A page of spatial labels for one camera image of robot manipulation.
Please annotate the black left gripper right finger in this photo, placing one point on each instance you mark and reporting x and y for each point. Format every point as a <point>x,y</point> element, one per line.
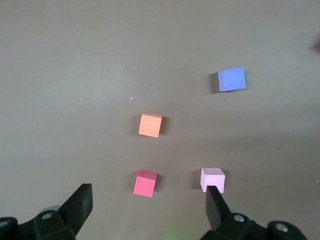
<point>217,212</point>

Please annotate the pale pink foam cube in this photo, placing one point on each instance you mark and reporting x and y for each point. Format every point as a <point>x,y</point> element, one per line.
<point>212,177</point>

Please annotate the orange foam cube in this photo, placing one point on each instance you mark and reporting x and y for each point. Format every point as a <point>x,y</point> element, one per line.
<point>149,125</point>

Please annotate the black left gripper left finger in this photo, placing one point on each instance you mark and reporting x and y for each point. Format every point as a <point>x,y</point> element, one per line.
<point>75,210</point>

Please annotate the red foam cube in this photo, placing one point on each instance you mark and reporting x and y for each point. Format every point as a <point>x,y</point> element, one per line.
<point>143,185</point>

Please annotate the indigo foam cube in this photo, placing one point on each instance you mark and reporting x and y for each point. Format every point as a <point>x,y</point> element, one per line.
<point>231,79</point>

